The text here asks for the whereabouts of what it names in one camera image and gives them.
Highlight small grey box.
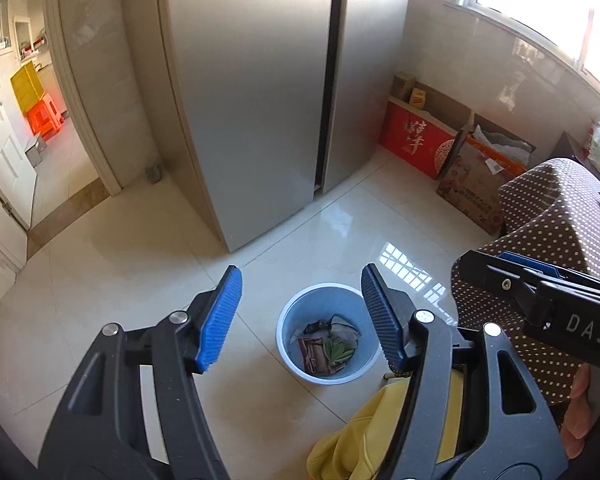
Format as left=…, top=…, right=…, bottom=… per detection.
left=24, top=135, right=48, bottom=167

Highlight red snack packet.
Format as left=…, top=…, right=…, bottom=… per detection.
left=298, top=336, right=334, bottom=375

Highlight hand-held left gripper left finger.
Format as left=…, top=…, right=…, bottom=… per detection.
left=39, top=266, right=244, bottom=480

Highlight dark wooden cabinet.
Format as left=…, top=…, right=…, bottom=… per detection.
left=550, top=131, right=600, bottom=181

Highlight light blue plastic bin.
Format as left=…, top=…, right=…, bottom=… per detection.
left=276, top=283, right=383, bottom=386

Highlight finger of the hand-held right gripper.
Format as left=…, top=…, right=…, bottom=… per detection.
left=497, top=251, right=600, bottom=293
left=452, top=249, right=548, bottom=313

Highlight person's right hand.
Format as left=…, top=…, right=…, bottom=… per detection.
left=561, top=362, right=595, bottom=461

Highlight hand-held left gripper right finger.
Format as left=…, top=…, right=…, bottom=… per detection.
left=361, top=262, right=571, bottom=480

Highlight white panel door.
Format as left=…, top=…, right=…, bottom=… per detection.
left=0, top=5, right=33, bottom=301

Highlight white paper carton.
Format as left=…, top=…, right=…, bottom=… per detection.
left=329, top=315, right=362, bottom=343

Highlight brown polka dot tablecloth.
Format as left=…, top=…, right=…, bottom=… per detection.
left=450, top=157, right=600, bottom=406

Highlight silver double door fridge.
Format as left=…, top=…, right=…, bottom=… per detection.
left=155, top=0, right=416, bottom=253

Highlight orange plastic stool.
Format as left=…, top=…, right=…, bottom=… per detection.
left=26, top=92, right=71, bottom=136

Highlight yellow plastic crate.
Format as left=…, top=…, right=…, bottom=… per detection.
left=11, top=62, right=48, bottom=113

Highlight green vegetable leaf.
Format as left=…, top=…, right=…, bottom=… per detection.
left=322, top=335, right=356, bottom=364

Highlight red gift box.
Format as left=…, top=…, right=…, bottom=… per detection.
left=378, top=100, right=458, bottom=180

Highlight printed cardboard box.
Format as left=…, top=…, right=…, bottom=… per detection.
left=436, top=115, right=537, bottom=236

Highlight person's yellow trouser leg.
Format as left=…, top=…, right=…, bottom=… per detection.
left=306, top=377, right=463, bottom=480

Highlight open plain cardboard box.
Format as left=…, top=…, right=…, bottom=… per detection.
left=390, top=72, right=473, bottom=133

